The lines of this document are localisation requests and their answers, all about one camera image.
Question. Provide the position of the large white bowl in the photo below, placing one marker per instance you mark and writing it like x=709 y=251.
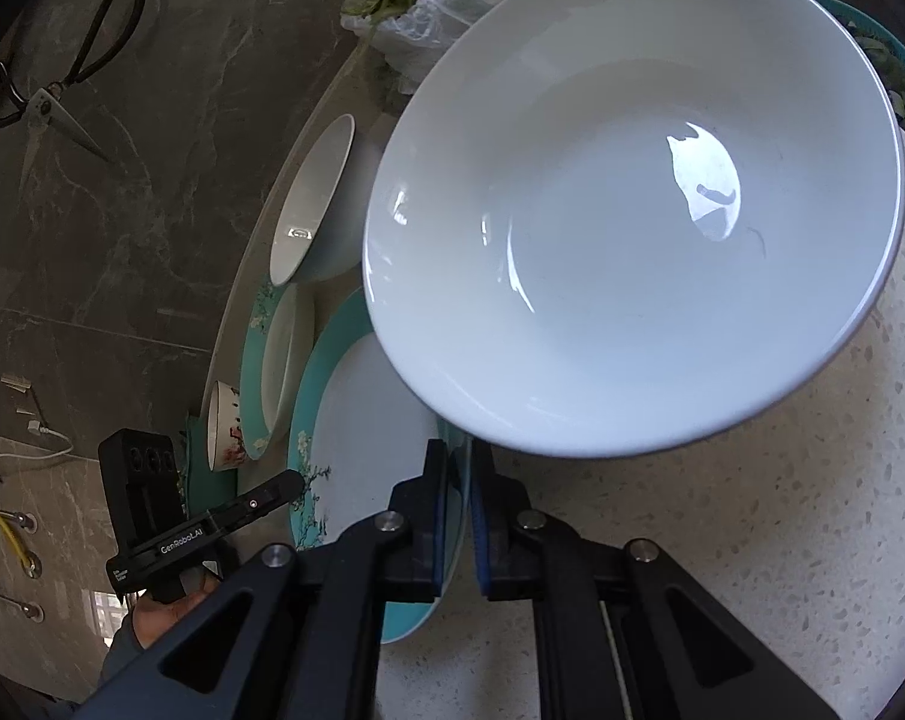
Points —
x=609 y=240

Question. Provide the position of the teal floral plate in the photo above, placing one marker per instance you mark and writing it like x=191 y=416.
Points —
x=362 y=420
x=283 y=360

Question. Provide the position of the loose green leaves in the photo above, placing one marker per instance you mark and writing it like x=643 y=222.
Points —
x=898 y=90

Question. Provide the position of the clear plastic bag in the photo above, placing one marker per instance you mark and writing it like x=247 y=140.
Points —
x=437 y=22

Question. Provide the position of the blue plastic basket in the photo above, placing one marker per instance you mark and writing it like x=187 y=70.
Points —
x=842 y=15

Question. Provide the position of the medium white bowl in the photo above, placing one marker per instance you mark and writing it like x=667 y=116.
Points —
x=310 y=195

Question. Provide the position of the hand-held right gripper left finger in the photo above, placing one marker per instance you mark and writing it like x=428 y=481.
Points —
x=446 y=540

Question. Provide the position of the person's left hand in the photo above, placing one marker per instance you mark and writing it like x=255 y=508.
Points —
x=163 y=619

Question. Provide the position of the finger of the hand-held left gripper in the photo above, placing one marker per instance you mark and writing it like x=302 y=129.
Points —
x=261 y=501

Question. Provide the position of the white bowl with red trim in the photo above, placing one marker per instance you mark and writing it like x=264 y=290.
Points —
x=223 y=427

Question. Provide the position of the person's left forearm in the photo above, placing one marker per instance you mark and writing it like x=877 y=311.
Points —
x=122 y=660

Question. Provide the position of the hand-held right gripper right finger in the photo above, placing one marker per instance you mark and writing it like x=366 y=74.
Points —
x=484 y=540

